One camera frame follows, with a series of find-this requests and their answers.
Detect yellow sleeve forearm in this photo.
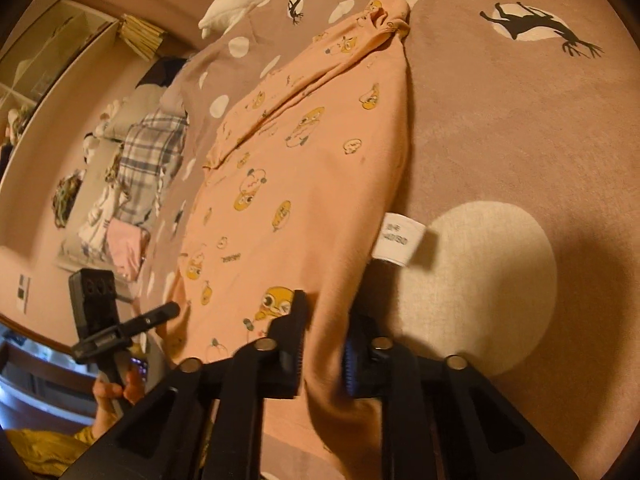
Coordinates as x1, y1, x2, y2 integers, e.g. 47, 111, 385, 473
6, 426, 96, 479

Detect plaid blue white cloth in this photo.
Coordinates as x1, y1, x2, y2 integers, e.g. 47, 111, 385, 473
116, 110, 186, 231

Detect white wall shelf unit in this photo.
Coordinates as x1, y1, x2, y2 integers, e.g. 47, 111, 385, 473
1, 0, 118, 180

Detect person's left hand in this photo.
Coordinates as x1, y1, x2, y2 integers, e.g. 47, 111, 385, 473
91, 366, 145, 439

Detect dark wooden furniture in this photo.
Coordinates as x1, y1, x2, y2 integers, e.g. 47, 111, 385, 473
1, 325, 99, 434

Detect pink folded cloth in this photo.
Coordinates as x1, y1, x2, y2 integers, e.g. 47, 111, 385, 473
106, 219, 149, 282

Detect grey pillow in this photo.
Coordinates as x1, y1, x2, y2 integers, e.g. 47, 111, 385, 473
93, 84, 166, 141

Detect orange cartoon print garment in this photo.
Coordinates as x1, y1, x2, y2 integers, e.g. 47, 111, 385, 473
160, 0, 410, 479

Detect green patterned cloth bundle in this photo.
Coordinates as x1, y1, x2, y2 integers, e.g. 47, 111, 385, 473
52, 169, 86, 229

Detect white wall switch plate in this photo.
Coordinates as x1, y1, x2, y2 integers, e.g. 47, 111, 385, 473
16, 274, 30, 314

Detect white crumpled clothes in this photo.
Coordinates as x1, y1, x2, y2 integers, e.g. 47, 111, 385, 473
78, 180, 129, 260

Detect black white plush toy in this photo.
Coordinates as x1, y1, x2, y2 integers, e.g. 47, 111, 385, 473
82, 133, 101, 165

